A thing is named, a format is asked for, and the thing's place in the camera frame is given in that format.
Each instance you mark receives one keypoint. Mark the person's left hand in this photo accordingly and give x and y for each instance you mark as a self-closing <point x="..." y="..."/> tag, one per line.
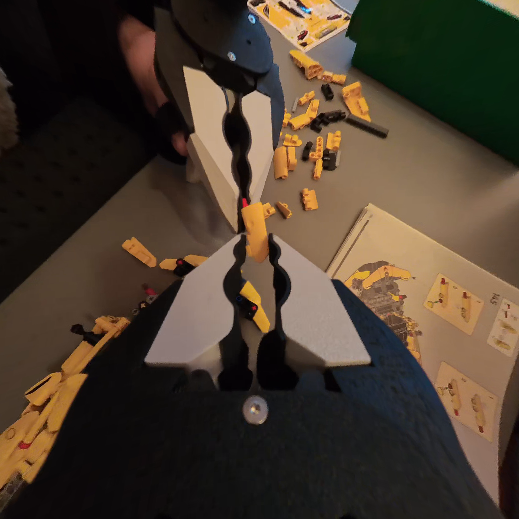
<point x="138" y="56"/>

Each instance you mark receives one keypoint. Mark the pile of yellow black bricks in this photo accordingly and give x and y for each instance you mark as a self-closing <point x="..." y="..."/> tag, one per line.
<point x="284" y="160"/>

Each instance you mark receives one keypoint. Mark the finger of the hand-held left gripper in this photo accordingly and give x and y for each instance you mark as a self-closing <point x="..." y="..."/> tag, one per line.
<point x="259" y="133"/>
<point x="206" y="121"/>

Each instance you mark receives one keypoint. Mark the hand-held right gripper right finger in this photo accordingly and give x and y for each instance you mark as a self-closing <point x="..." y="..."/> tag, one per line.
<point x="320" y="320"/>

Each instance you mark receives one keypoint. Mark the yellow toy car model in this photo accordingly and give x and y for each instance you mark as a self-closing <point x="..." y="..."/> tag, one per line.
<point x="52" y="401"/>

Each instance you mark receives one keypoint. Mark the green plastic bin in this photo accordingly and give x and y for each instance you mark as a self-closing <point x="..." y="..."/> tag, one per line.
<point x="446" y="61"/>

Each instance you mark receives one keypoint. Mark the yellow panel with black pins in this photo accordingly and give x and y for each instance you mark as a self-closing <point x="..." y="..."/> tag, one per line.
<point x="194" y="259"/>

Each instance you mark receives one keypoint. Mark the black long beam brick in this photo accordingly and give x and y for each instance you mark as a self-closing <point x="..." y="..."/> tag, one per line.
<point x="369" y="127"/>

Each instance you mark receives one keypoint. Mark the yellow long panel brick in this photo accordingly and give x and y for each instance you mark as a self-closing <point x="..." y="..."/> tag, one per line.
<point x="140" y="251"/>

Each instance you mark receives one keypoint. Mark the open instruction booklet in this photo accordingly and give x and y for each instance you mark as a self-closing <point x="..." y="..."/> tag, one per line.
<point x="405" y="251"/>

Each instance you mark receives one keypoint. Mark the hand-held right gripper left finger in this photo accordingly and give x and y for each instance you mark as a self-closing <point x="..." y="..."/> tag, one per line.
<point x="194" y="320"/>

